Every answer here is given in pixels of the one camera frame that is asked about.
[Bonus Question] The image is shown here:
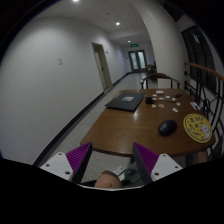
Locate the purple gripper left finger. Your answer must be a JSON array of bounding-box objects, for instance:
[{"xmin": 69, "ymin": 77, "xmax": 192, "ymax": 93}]
[{"xmin": 41, "ymin": 142, "xmax": 92, "ymax": 183}]

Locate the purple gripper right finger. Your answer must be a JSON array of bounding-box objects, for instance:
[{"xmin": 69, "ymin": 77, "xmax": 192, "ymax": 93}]
[{"xmin": 133, "ymin": 143, "xmax": 182, "ymax": 185}]

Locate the black computer mouse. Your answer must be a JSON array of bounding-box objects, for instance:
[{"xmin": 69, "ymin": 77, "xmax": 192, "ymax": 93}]
[{"xmin": 158, "ymin": 120, "xmax": 177, "ymax": 137}]

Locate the round yellow mouse pad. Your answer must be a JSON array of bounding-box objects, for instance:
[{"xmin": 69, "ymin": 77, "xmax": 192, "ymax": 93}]
[{"xmin": 183, "ymin": 113, "xmax": 212, "ymax": 143}]

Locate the person's knee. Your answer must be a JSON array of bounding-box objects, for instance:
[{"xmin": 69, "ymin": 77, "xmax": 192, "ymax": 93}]
[{"xmin": 95, "ymin": 171, "xmax": 123, "ymax": 189}]

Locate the small black box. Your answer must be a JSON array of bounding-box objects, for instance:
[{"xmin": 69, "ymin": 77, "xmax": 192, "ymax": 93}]
[{"xmin": 145, "ymin": 97, "xmax": 154, "ymax": 104}]

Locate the black flat laptop case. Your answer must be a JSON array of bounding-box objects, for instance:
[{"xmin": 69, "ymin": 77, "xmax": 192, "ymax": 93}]
[{"xmin": 106, "ymin": 92, "xmax": 145, "ymax": 111}]

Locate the wooden armchair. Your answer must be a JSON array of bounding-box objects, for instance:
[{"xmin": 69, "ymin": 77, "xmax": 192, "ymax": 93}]
[{"xmin": 140, "ymin": 73, "xmax": 181, "ymax": 89}]

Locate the wooden stair handrail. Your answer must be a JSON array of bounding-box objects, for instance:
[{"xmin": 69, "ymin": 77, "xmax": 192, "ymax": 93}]
[{"xmin": 184, "ymin": 62, "xmax": 224, "ymax": 82}]

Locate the glass double door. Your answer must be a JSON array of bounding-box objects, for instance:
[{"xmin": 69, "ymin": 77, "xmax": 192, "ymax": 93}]
[{"xmin": 128, "ymin": 50, "xmax": 146, "ymax": 72}]

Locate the beige wall door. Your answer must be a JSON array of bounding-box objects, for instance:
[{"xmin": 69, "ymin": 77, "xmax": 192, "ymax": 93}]
[{"xmin": 92, "ymin": 43, "xmax": 112, "ymax": 90}]

